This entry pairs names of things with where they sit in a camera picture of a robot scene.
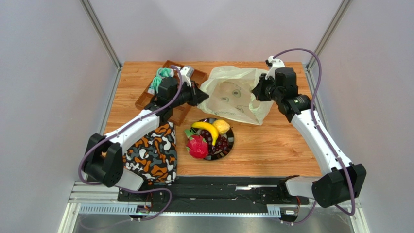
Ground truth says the teal striped sock upper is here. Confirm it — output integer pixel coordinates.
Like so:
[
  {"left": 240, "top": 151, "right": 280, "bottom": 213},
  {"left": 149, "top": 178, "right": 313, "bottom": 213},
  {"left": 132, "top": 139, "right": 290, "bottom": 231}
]
[{"left": 156, "top": 67, "right": 174, "bottom": 79}]

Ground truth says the yellow lemon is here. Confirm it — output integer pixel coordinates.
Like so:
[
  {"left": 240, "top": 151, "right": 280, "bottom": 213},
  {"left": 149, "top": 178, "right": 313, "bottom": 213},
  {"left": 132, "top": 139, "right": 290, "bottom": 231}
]
[{"left": 212, "top": 119, "right": 231, "bottom": 134}]

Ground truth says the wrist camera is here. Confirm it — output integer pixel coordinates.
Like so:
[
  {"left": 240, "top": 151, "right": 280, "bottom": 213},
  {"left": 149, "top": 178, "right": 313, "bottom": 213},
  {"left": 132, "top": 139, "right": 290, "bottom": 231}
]
[
  {"left": 265, "top": 56, "right": 285, "bottom": 79},
  {"left": 180, "top": 66, "right": 195, "bottom": 86}
]

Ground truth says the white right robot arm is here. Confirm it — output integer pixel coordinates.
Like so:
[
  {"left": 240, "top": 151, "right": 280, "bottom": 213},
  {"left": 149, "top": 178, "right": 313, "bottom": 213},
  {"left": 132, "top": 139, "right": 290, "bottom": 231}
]
[{"left": 252, "top": 67, "right": 367, "bottom": 208}]

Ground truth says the camouflage patterned cloth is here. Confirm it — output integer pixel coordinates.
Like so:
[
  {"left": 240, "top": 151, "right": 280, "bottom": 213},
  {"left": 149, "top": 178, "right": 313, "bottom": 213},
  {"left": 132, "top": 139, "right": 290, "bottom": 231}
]
[{"left": 123, "top": 122, "right": 178, "bottom": 184}]

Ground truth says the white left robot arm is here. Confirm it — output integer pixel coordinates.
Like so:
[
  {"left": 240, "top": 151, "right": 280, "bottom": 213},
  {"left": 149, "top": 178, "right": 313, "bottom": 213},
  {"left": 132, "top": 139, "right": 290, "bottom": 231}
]
[{"left": 78, "top": 78, "right": 209, "bottom": 193}]

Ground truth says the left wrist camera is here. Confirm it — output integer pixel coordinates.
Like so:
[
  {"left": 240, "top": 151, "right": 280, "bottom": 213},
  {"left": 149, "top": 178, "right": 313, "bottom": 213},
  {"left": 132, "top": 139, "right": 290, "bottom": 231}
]
[{"left": 180, "top": 66, "right": 195, "bottom": 86}]

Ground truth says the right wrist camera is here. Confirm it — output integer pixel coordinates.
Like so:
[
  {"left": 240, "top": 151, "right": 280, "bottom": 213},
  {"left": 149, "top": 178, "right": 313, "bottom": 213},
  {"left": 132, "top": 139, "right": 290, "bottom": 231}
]
[{"left": 265, "top": 56, "right": 285, "bottom": 79}]

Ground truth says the dark red grape bunch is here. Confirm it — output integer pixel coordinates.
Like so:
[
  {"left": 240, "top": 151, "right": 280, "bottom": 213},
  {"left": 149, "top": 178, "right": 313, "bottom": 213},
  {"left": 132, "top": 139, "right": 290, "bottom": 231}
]
[{"left": 199, "top": 130, "right": 232, "bottom": 155}]

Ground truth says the red dragon fruit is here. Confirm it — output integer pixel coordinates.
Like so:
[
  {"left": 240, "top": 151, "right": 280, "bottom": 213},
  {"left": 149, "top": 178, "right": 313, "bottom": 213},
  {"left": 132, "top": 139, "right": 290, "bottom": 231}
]
[{"left": 184, "top": 129, "right": 208, "bottom": 159}]

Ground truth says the black round plate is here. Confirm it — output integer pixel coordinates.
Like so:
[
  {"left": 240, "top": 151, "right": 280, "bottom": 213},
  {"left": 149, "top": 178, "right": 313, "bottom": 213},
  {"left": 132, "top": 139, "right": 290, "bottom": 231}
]
[{"left": 184, "top": 118, "right": 235, "bottom": 161}]

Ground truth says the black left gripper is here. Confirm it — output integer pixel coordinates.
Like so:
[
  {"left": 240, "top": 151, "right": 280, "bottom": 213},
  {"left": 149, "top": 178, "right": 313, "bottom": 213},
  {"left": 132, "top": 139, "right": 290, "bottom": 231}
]
[{"left": 170, "top": 80, "right": 209, "bottom": 109}]

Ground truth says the aluminium frame rail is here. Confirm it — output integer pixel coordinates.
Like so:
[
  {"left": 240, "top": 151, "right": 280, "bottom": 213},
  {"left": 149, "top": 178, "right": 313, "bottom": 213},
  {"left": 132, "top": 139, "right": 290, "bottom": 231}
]
[{"left": 58, "top": 176, "right": 369, "bottom": 233}]

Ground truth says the teal striped sock lower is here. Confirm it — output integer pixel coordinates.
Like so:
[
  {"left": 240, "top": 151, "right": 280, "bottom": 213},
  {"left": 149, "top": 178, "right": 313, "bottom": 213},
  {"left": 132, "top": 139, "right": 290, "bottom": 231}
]
[{"left": 147, "top": 76, "right": 162, "bottom": 95}]

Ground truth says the teal striped sock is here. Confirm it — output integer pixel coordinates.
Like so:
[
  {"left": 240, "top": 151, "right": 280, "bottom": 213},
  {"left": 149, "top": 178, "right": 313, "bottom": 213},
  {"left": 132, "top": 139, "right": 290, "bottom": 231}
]
[
  {"left": 147, "top": 76, "right": 162, "bottom": 95},
  {"left": 156, "top": 67, "right": 174, "bottom": 79}
]

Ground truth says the translucent plastic bag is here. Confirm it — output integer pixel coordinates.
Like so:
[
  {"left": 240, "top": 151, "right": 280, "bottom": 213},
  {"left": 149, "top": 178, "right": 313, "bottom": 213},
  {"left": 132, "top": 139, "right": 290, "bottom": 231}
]
[{"left": 197, "top": 66, "right": 273, "bottom": 125}]

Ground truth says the yellow banana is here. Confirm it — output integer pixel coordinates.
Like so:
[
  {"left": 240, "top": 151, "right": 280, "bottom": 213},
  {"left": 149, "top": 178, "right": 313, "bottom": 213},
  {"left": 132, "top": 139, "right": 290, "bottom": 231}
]
[{"left": 191, "top": 121, "right": 219, "bottom": 146}]

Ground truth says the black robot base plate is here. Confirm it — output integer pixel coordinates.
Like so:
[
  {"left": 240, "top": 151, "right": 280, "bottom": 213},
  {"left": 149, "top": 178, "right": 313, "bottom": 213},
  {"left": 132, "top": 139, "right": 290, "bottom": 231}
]
[{"left": 117, "top": 176, "right": 310, "bottom": 214}]

